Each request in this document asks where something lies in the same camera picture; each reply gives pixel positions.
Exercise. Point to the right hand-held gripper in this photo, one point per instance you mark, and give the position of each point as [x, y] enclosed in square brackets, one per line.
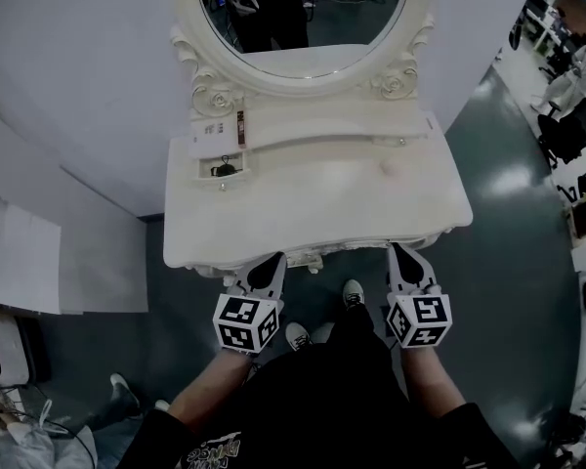
[420, 318]

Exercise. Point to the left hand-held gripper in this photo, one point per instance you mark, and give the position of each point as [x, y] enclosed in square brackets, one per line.
[246, 323]

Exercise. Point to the black makeup item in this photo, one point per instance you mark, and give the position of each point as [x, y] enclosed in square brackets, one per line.
[223, 168]

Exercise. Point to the white vanity drawer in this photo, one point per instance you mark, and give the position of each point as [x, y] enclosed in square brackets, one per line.
[223, 164]
[399, 140]

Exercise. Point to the white makeup box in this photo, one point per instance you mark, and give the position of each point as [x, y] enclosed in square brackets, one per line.
[207, 132]

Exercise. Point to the dark red makeup box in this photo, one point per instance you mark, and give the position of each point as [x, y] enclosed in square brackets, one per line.
[241, 128]

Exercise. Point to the person's left forearm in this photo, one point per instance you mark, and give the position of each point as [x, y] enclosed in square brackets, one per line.
[210, 389]

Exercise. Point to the person's right forearm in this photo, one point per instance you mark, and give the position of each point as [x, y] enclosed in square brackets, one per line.
[432, 384]

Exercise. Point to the white vanity table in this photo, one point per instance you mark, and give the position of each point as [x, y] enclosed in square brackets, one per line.
[317, 203]

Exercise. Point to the white closed vanity drawer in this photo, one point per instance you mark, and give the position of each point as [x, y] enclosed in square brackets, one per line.
[399, 140]

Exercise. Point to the person's right hand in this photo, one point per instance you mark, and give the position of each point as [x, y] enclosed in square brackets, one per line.
[426, 289]

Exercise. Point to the person's left hand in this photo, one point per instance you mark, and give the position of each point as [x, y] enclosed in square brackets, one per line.
[235, 288]

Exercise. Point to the person's grey shoe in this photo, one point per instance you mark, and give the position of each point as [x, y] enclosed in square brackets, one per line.
[299, 336]
[353, 293]

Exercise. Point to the person's black clothing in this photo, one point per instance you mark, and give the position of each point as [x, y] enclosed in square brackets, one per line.
[337, 398]

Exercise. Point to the white panel board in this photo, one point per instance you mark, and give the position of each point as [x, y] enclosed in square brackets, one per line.
[73, 257]

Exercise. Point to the black office chair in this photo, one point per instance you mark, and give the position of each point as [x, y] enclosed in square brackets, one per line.
[566, 135]

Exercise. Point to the white plastic bag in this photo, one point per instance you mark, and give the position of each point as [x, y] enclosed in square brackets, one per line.
[29, 445]

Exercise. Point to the black metal frame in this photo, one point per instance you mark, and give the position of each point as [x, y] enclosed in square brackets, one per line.
[12, 347]

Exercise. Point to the oval mirror with white frame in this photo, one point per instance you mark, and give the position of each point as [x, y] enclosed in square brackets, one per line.
[303, 12]

